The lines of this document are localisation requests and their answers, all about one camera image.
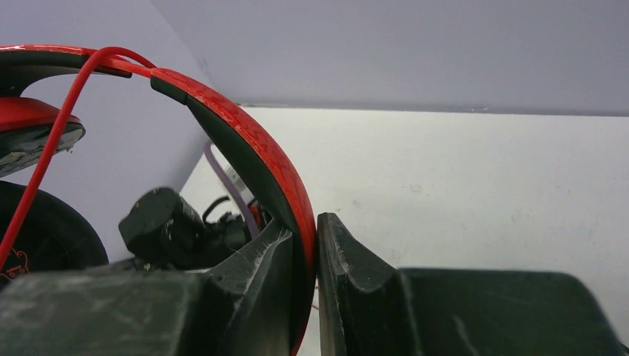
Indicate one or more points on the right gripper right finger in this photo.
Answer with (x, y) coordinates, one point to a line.
(368, 307)

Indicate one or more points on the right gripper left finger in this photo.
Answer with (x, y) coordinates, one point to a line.
(242, 306)

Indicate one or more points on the red headphones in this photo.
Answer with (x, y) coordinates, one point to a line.
(40, 84)

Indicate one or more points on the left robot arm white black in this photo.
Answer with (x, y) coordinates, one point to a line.
(163, 231)

